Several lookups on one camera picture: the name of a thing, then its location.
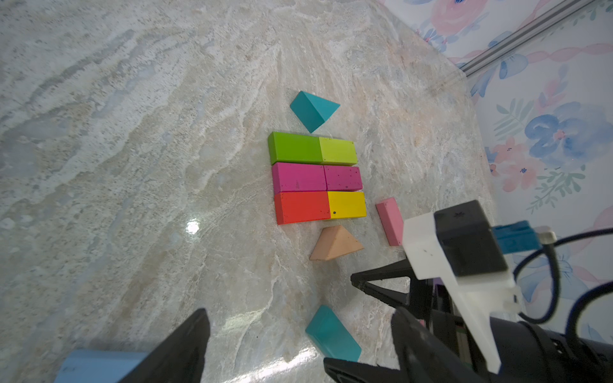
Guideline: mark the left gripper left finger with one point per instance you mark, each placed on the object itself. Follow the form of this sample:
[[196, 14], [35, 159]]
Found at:
[[180, 357]]

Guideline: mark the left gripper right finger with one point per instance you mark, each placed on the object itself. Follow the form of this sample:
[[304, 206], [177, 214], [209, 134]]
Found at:
[[423, 356]]

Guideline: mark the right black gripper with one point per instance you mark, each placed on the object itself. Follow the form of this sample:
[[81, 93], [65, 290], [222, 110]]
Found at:
[[479, 335]]

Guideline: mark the teal rectangular block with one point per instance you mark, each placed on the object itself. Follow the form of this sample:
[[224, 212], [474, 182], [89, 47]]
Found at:
[[330, 336]]

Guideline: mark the tan wooden block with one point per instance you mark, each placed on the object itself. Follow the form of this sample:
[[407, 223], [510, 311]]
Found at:
[[335, 242]]

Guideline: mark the light blue block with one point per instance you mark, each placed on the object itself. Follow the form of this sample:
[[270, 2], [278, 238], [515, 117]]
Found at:
[[85, 365]]

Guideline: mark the yellow block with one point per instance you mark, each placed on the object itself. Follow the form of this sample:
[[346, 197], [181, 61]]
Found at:
[[347, 205]]

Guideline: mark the red block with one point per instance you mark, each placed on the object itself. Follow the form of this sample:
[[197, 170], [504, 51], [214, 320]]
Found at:
[[299, 207]]

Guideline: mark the magenta block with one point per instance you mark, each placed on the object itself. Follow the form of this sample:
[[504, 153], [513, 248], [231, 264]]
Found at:
[[343, 178], [289, 177]]

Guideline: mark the lime green block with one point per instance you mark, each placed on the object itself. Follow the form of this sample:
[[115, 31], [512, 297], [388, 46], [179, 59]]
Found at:
[[338, 152]]

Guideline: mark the teal triangle block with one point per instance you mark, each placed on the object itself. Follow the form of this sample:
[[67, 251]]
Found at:
[[313, 111]]

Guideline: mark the light pink upright block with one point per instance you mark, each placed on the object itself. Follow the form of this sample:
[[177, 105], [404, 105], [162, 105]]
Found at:
[[392, 221]]

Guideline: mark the right frame post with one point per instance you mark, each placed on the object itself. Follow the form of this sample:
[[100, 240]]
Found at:
[[558, 14]]

